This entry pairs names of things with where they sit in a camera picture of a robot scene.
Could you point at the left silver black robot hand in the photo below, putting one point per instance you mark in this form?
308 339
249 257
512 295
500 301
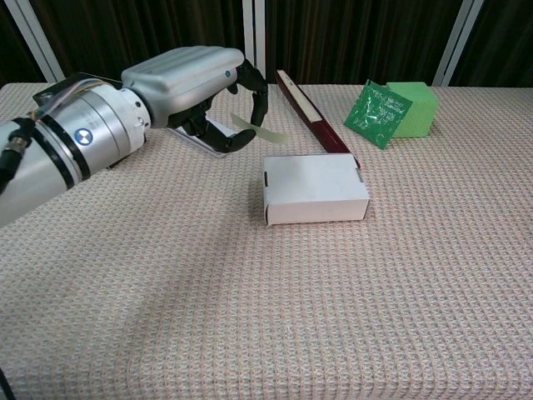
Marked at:
179 79

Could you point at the pale green paper strip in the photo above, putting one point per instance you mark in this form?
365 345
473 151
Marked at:
272 135

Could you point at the white cardboard box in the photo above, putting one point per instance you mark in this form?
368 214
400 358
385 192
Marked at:
312 183

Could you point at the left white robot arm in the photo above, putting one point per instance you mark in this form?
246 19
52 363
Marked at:
83 129

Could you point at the long white flat device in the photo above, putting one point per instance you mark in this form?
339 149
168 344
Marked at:
220 127

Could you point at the green card packet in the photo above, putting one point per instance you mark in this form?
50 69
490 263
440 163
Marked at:
375 112

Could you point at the beige woven tablecloth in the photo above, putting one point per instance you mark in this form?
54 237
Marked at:
266 291

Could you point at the light green cube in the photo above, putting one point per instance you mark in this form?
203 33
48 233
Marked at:
418 114

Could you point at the white partition frame post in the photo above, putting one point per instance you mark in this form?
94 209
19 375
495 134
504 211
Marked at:
458 41
37 37
255 33

